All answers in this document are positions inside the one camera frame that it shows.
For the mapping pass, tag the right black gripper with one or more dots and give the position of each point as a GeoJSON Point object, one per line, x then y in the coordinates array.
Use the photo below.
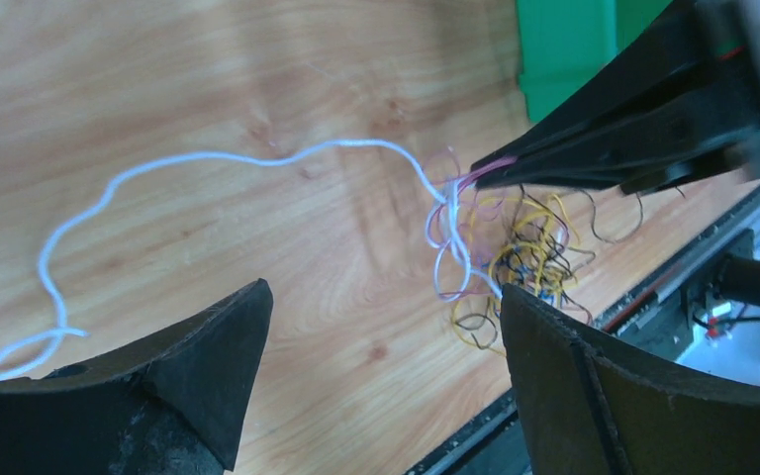
{"type": "Point", "coordinates": [679, 105]}

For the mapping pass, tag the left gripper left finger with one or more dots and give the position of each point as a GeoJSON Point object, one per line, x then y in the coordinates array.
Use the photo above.
{"type": "Point", "coordinates": [172, 402]}

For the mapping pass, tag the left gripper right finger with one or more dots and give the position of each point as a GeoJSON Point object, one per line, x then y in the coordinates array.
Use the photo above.
{"type": "Point", "coordinates": [590, 403]}

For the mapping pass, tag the green plastic bin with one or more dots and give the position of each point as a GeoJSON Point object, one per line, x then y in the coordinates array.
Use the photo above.
{"type": "Point", "coordinates": [564, 43]}

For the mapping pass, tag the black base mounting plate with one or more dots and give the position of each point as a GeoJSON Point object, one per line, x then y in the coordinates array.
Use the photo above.
{"type": "Point", "coordinates": [700, 309]}

